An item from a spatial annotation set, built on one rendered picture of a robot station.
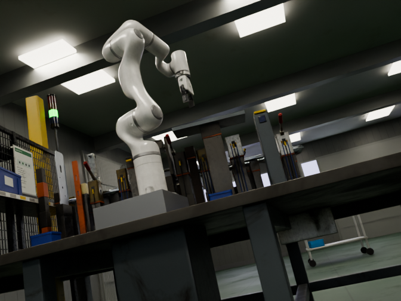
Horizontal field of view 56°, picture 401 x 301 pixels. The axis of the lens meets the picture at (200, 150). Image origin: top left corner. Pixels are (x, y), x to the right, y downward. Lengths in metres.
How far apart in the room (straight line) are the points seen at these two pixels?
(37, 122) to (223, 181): 1.78
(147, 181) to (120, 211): 0.18
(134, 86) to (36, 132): 1.55
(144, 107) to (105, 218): 0.49
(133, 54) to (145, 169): 0.54
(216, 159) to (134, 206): 0.56
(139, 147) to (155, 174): 0.13
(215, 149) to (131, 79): 0.52
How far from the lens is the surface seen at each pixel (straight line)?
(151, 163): 1.57
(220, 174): 1.81
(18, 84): 5.22
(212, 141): 1.85
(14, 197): 2.09
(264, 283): 1.23
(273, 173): 1.81
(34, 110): 3.19
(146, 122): 1.61
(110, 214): 1.47
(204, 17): 4.34
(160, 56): 2.08
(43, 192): 2.27
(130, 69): 1.75
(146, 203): 1.41
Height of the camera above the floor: 0.54
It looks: 15 degrees up
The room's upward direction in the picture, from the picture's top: 13 degrees counter-clockwise
